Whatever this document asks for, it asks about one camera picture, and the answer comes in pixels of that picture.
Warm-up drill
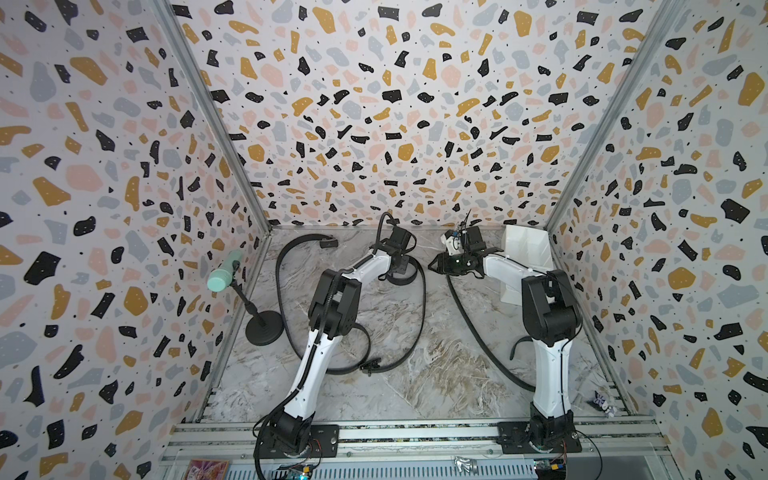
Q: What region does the black belt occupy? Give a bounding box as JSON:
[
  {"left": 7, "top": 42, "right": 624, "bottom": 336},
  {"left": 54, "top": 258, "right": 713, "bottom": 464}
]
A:
[
  {"left": 274, "top": 233, "right": 371, "bottom": 376},
  {"left": 358, "top": 257, "right": 427, "bottom": 376},
  {"left": 445, "top": 209, "right": 538, "bottom": 394}
]

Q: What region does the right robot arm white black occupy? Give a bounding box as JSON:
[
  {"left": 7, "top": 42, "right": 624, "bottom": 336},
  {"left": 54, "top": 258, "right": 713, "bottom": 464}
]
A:
[{"left": 429, "top": 226, "right": 583, "bottom": 452}]

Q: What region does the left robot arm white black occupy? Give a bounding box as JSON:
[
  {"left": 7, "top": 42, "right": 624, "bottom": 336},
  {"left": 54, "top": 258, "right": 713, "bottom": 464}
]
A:
[{"left": 254, "top": 212, "right": 427, "bottom": 456}]

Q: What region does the white storage roll organizer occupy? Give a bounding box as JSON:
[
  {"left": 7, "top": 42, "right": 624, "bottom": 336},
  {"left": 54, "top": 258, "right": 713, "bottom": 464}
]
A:
[{"left": 485, "top": 225, "right": 555, "bottom": 306}]

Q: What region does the green microphone on black stand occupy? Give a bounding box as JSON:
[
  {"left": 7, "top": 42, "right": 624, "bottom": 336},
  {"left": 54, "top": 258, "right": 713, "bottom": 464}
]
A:
[{"left": 206, "top": 250, "right": 284, "bottom": 346}]

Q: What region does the small crumpled wrapper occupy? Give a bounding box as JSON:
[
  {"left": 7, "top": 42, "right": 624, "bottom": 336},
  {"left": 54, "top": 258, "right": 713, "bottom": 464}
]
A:
[{"left": 592, "top": 391, "right": 617, "bottom": 418}]

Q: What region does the pink printed card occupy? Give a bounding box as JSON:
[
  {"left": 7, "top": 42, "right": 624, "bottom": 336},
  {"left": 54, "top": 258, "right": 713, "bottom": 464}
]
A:
[{"left": 182, "top": 459, "right": 230, "bottom": 480}]

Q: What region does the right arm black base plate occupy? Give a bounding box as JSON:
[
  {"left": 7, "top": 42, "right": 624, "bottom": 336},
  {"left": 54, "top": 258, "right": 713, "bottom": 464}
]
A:
[{"left": 496, "top": 421, "right": 583, "bottom": 455}]

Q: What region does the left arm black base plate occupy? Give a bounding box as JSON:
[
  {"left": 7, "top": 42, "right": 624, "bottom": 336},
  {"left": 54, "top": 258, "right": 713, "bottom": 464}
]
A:
[{"left": 254, "top": 424, "right": 340, "bottom": 461}]

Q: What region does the aluminium mounting rail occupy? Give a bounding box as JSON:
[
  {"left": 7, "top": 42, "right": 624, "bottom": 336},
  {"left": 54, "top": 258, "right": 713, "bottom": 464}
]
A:
[{"left": 159, "top": 416, "right": 671, "bottom": 467}]

